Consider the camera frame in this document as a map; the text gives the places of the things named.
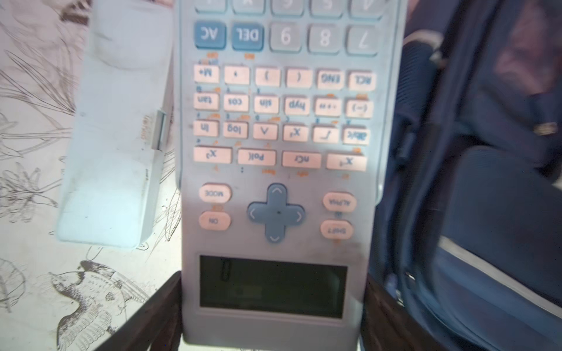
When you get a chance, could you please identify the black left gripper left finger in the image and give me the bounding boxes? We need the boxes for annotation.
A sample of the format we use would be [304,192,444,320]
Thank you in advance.
[97,271,182,351]

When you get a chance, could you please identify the light blue scientific calculator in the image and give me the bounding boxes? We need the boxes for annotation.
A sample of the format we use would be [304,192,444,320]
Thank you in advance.
[174,1,408,350]

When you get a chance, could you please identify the navy blue backpack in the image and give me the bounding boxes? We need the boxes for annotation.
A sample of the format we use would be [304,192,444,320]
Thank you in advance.
[370,1,561,350]

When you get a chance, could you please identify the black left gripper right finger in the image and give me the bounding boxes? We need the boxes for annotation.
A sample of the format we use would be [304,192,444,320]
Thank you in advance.
[360,276,443,351]

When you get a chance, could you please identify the white eraser box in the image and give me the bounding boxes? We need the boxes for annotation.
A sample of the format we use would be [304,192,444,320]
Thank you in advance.
[54,1,174,249]

